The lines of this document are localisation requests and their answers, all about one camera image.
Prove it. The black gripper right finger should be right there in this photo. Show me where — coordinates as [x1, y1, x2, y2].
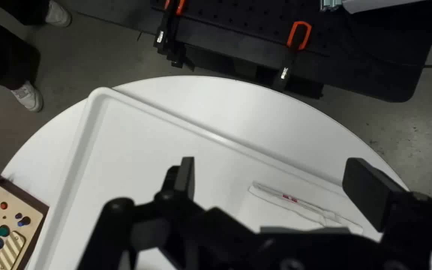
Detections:
[342, 157, 406, 231]

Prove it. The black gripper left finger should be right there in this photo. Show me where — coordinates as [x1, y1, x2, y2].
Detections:
[162, 157, 195, 199]

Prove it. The white plastic tray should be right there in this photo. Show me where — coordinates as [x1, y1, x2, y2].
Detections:
[25, 85, 393, 270]

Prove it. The folded white towel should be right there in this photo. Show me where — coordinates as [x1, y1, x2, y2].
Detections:
[249, 181, 357, 226]

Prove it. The black perforated board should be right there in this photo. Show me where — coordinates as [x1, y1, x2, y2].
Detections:
[148, 0, 432, 102]

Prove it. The colourful game box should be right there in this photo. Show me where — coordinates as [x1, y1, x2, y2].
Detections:
[0, 175, 48, 270]

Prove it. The white shoe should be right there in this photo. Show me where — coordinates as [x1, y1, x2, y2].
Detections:
[12, 81, 43, 112]
[45, 0, 72, 27]

